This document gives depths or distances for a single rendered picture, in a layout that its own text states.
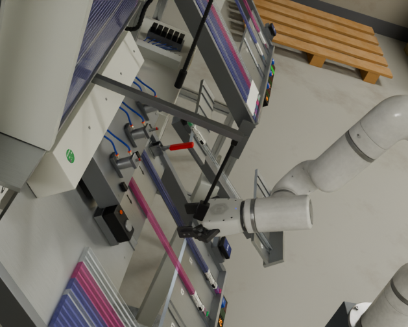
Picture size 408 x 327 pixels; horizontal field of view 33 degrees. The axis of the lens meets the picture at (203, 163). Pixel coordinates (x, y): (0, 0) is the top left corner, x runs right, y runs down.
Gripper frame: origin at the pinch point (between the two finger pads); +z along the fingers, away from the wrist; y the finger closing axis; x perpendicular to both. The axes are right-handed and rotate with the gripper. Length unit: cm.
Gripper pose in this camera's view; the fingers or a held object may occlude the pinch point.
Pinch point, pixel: (185, 220)
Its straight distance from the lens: 172.3
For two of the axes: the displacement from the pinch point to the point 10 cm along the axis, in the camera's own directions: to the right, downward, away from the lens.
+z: -9.6, 0.9, 2.7
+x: 2.3, 8.2, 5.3
